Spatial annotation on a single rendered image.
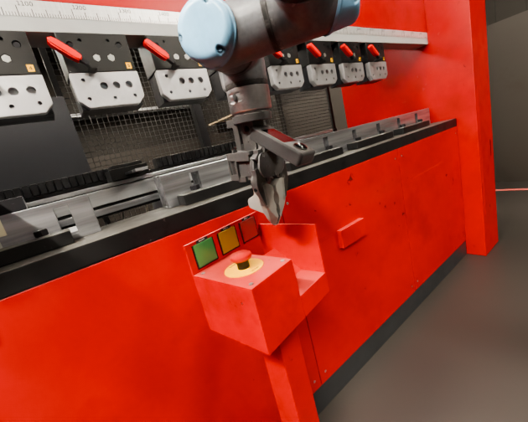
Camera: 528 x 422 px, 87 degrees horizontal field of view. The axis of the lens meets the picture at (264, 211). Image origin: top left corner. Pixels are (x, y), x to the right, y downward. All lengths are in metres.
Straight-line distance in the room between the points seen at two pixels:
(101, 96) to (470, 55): 1.81
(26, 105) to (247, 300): 0.62
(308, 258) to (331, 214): 0.47
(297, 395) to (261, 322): 0.27
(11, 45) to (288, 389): 0.90
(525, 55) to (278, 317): 3.67
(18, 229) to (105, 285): 0.22
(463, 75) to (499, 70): 1.88
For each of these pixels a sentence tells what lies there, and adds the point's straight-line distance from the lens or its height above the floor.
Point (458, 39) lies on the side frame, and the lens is 2.08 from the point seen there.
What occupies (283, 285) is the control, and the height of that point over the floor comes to 0.75.
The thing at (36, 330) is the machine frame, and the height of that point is 0.75.
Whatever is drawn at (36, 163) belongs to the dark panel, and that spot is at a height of 1.12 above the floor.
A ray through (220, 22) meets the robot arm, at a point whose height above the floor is 1.13.
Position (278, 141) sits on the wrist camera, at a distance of 0.48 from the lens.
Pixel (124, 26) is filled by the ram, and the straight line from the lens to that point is 0.90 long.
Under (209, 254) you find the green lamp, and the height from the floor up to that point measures 0.80.
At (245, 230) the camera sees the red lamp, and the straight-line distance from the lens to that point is 0.62.
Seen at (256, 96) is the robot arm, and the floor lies 1.06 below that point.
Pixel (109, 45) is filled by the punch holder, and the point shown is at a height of 1.30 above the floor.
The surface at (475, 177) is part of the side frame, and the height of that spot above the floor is 0.51.
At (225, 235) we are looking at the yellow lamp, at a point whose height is 0.82.
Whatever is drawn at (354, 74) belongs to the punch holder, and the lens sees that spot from 1.42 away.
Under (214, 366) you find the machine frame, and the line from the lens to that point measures 0.88.
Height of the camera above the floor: 0.98
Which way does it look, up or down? 13 degrees down
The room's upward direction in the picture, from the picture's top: 14 degrees counter-clockwise
